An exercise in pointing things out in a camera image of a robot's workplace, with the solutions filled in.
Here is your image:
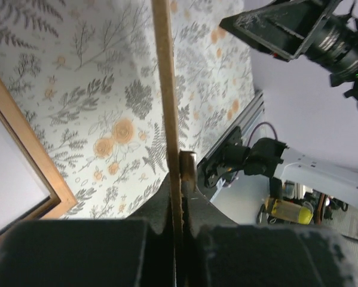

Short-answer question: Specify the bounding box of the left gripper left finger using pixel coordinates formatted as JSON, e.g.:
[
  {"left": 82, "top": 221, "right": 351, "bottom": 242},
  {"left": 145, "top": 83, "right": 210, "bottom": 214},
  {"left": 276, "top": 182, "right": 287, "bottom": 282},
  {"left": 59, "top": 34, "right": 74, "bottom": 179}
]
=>
[{"left": 0, "top": 178, "right": 175, "bottom": 286}]

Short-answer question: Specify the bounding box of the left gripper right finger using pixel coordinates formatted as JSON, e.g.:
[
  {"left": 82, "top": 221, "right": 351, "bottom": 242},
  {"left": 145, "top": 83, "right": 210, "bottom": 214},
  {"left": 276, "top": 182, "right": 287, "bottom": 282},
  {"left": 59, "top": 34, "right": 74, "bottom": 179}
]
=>
[{"left": 178, "top": 181, "right": 358, "bottom": 286}]

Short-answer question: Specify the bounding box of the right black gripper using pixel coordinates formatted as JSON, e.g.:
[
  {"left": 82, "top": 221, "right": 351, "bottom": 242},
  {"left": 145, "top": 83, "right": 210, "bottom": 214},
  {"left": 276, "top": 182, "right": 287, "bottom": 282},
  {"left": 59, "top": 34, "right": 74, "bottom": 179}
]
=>
[{"left": 219, "top": 1, "right": 358, "bottom": 107}]

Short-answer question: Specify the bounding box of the wooden picture frame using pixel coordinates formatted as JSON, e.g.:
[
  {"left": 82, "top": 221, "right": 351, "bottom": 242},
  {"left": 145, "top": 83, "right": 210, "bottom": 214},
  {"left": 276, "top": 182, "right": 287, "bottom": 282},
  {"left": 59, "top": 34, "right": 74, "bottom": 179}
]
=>
[{"left": 0, "top": 79, "right": 77, "bottom": 243}]

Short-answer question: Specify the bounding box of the brown cardboard backing board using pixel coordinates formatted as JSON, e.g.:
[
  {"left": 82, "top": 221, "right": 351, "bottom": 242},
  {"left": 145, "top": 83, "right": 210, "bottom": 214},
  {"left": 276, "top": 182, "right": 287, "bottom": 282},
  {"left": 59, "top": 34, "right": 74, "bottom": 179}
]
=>
[{"left": 151, "top": 1, "right": 189, "bottom": 286}]

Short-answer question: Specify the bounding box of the boardwalk landscape photo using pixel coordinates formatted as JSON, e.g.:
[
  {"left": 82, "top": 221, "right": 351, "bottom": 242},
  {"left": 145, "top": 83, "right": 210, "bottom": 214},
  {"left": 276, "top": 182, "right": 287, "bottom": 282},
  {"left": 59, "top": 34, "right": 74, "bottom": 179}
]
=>
[{"left": 0, "top": 121, "right": 50, "bottom": 233}]

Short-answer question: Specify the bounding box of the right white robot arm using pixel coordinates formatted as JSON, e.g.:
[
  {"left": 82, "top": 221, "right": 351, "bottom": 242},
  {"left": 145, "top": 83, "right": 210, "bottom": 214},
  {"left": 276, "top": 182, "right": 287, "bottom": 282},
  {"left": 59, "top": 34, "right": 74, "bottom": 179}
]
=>
[{"left": 203, "top": 1, "right": 358, "bottom": 209}]

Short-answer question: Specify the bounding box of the floral patterned table mat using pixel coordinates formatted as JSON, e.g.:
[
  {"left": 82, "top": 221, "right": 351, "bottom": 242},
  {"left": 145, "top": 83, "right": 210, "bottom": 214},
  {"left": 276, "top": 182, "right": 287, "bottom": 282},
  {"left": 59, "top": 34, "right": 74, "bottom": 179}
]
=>
[{"left": 0, "top": 1, "right": 255, "bottom": 219}]

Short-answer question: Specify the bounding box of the yellow object behind enclosure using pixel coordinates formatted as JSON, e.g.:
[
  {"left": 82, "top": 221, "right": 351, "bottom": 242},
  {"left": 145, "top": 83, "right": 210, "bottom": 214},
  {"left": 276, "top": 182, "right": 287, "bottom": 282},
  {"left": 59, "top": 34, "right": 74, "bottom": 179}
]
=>
[{"left": 264, "top": 197, "right": 313, "bottom": 225}]

